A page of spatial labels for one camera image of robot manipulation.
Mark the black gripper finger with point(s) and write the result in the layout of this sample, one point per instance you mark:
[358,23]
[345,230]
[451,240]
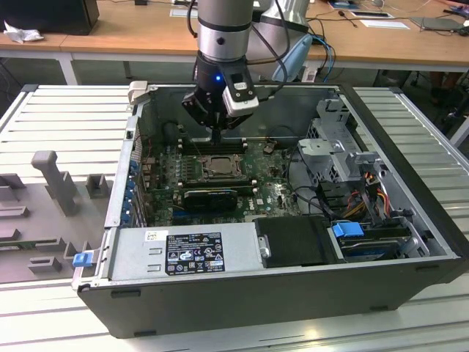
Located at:
[234,122]
[194,106]

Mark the thin metal locking lever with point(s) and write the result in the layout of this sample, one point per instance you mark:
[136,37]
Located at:
[227,175]
[196,148]

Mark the CPU socket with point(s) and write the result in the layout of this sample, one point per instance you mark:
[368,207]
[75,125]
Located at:
[202,166]

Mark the black RAM stick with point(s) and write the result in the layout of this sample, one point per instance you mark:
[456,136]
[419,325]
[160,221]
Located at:
[234,142]
[220,182]

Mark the grey case release latch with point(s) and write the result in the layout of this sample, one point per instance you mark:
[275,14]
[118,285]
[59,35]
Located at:
[138,91]

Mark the wooden desk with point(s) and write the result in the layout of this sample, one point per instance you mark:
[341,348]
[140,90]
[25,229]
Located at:
[146,33]

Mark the black graphics card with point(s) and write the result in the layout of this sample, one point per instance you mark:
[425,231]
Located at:
[210,201]

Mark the green motherboard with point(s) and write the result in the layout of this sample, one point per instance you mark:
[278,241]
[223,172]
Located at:
[271,198]

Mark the white power strip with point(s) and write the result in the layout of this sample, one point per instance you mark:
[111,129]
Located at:
[309,75]

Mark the pale blue teach pendant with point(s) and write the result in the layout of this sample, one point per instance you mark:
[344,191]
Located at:
[297,55]

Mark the silver drive cage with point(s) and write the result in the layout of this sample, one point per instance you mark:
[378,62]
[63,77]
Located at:
[322,150]

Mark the black plastic shroud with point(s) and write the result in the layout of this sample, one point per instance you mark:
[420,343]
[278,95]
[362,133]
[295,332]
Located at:
[293,242]

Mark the hard disk in blue carrier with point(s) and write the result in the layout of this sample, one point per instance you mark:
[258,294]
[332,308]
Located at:
[348,231]

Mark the silver power supply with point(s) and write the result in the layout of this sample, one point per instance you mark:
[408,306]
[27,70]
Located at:
[132,253]

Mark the black desktop computer box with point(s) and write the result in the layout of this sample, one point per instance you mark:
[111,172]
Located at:
[47,14]

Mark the grey parts rack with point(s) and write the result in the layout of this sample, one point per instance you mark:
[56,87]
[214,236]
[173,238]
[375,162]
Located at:
[55,220]

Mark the crumpled white paper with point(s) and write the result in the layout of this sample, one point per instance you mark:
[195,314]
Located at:
[22,33]

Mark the black PC case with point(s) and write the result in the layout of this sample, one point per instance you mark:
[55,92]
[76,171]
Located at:
[234,311]

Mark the blue case latch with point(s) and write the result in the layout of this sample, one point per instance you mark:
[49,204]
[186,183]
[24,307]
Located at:
[82,260]

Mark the grey laptop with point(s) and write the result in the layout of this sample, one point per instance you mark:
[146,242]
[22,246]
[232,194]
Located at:
[439,23]

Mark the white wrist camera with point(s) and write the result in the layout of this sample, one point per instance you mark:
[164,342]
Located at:
[242,104]

